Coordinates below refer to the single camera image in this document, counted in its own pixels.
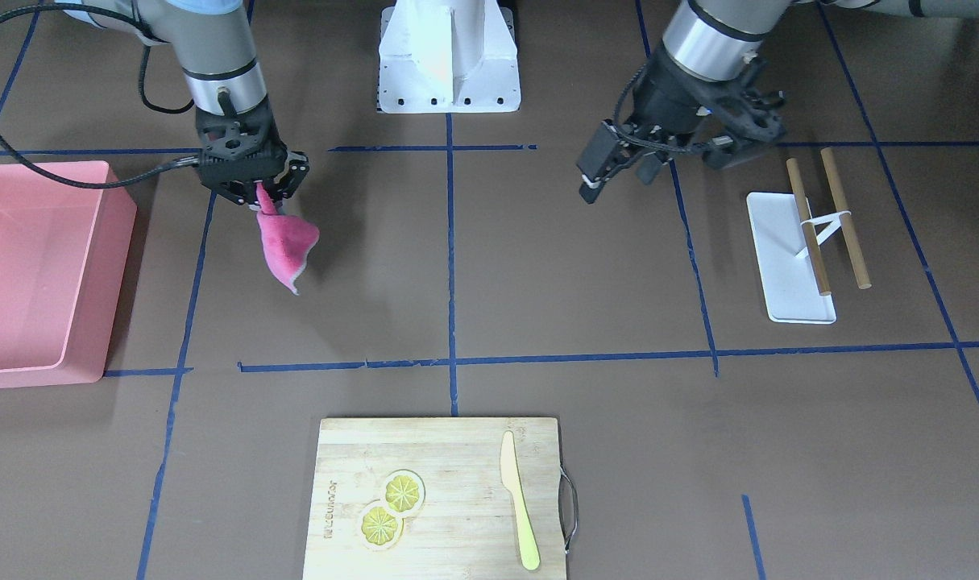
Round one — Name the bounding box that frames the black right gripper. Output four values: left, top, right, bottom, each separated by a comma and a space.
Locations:
255, 151, 311, 217

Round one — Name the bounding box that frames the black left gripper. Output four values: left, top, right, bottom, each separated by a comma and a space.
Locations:
577, 56, 719, 205

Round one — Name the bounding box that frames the pink cleaning cloth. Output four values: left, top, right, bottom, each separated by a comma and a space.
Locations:
256, 212, 320, 295

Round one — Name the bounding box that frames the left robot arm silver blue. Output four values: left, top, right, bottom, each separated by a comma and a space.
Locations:
577, 1, 790, 203

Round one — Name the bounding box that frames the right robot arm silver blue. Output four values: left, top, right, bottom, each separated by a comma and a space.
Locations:
66, 1, 309, 210

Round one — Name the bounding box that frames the white rack tray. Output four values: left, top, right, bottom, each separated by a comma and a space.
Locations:
746, 192, 836, 325

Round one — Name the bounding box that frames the pink plastic bin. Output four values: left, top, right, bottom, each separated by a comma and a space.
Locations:
0, 160, 138, 389

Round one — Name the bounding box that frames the wooden rack rod front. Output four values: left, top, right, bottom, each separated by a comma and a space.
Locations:
785, 158, 832, 297

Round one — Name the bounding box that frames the wooden rack rod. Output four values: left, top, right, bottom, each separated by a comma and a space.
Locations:
785, 158, 832, 297
819, 147, 872, 290

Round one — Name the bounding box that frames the wooden rack rod back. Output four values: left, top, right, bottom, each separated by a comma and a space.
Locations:
819, 147, 872, 290

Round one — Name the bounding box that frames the lemon slice far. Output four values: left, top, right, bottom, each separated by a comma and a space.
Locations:
383, 470, 425, 518

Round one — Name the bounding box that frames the lemon slice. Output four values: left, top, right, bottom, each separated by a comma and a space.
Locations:
358, 502, 404, 550
383, 470, 425, 518

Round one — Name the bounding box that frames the yellow plastic knife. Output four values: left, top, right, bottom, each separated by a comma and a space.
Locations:
500, 430, 541, 570

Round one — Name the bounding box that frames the lemon slice near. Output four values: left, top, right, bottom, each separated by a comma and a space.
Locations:
358, 502, 404, 550

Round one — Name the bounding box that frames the wooden cutting board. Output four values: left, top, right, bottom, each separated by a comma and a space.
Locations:
301, 417, 567, 579

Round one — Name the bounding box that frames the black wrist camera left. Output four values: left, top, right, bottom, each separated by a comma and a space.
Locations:
703, 58, 786, 169

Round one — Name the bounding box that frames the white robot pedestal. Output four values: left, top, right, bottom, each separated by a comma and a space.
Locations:
376, 1, 522, 114

